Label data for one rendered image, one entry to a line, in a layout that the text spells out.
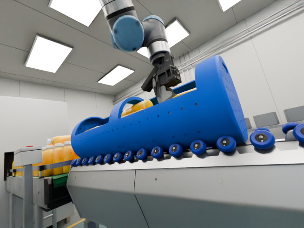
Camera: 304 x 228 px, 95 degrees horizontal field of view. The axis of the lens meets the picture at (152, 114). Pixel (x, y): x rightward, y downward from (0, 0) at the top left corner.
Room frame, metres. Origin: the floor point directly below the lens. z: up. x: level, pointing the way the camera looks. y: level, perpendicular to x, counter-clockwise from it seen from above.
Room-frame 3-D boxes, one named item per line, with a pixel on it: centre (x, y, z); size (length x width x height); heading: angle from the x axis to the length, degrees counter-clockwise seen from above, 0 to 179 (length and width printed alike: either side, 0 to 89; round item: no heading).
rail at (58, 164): (1.04, 0.55, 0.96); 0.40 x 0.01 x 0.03; 143
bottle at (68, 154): (1.00, 0.63, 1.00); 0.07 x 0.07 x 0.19
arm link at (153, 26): (0.50, -0.07, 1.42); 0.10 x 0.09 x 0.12; 100
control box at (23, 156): (0.89, 0.82, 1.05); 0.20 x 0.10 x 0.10; 53
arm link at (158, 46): (0.50, -0.07, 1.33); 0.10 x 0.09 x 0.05; 143
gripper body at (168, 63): (0.50, -0.08, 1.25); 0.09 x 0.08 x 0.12; 53
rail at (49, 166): (1.36, 1.31, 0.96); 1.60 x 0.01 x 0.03; 53
